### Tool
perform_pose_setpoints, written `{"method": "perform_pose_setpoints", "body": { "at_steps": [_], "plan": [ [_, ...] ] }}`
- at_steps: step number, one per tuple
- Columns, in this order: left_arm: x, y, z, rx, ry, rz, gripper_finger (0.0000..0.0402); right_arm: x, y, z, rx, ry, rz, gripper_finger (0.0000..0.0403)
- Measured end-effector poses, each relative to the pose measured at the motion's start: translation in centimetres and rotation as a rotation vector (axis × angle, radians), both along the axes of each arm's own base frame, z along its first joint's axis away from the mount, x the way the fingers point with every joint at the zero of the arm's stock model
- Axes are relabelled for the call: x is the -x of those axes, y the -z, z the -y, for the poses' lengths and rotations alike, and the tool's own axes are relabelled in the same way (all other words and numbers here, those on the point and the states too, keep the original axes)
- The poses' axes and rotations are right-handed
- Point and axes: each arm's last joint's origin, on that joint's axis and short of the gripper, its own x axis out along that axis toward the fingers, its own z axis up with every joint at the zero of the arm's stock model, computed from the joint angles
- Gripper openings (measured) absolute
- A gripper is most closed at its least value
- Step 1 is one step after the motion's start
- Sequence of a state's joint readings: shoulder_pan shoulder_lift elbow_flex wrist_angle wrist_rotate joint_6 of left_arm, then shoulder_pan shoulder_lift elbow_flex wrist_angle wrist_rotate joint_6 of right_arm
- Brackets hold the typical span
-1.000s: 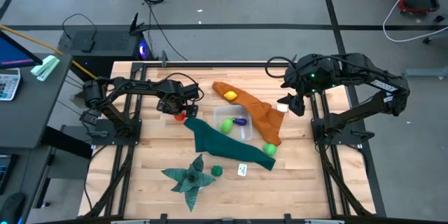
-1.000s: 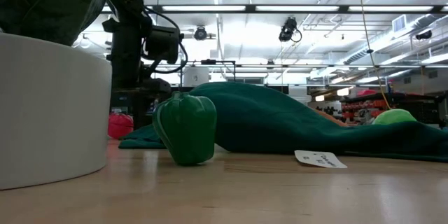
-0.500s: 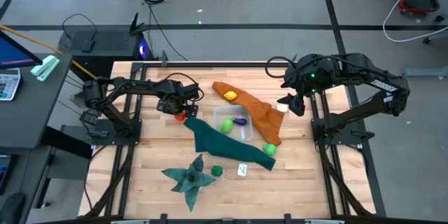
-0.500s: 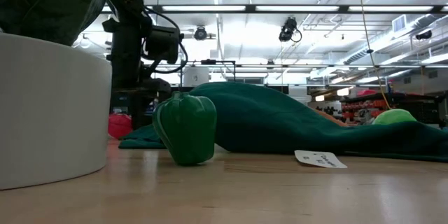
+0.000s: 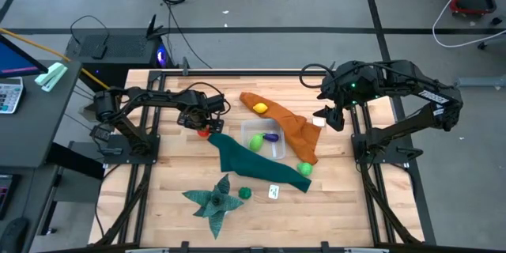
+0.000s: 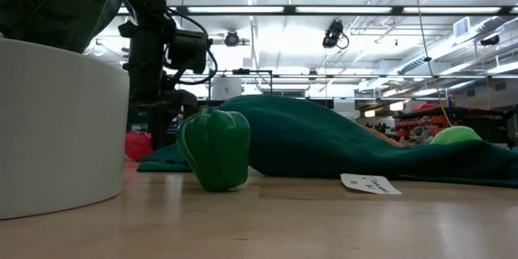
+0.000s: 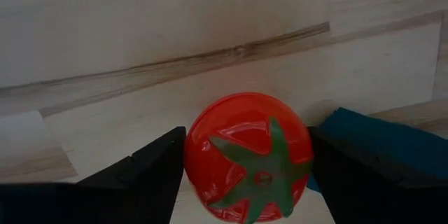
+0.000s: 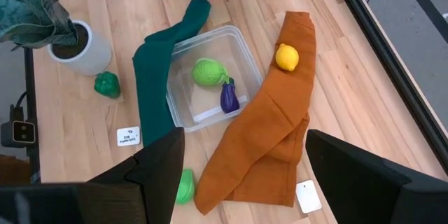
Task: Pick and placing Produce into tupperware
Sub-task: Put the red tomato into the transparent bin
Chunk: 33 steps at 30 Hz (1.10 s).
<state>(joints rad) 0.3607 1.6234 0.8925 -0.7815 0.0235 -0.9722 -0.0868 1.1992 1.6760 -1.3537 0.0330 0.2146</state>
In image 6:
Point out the white background box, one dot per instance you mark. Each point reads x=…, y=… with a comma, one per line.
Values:
x=226, y=89

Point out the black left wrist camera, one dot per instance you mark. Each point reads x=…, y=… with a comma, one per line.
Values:
x=188, y=50

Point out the black ceiling object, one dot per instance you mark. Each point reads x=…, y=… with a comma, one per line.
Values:
x=489, y=40

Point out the white paper label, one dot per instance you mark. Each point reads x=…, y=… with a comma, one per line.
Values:
x=368, y=183

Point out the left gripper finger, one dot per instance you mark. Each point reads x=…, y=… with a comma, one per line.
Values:
x=164, y=129

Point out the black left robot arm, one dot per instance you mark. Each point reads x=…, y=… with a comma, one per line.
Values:
x=145, y=4

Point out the black computer tower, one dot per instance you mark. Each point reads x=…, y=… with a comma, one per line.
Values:
x=139, y=121

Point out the shelf with red bins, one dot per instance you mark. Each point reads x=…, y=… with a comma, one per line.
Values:
x=421, y=123

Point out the black round ceiling fixture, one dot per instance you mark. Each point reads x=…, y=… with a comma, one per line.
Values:
x=232, y=38

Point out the white round plant pot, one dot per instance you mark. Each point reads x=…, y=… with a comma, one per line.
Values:
x=60, y=129

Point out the black overhead frame bar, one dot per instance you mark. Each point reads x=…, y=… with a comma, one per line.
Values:
x=291, y=9

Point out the white air vent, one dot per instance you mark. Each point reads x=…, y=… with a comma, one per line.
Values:
x=461, y=27

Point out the red toy fruit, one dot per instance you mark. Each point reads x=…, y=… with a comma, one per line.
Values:
x=135, y=147

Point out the dark green cloth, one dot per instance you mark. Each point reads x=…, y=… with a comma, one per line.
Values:
x=307, y=137

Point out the dark green artificial plant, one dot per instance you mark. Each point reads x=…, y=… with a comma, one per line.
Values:
x=48, y=4

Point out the lime green toy fruit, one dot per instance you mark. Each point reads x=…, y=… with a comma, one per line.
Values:
x=455, y=135

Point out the black hanging overhead camera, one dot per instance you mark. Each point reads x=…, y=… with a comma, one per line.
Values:
x=332, y=34

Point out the green toy bell pepper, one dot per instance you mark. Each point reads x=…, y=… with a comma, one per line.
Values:
x=214, y=149

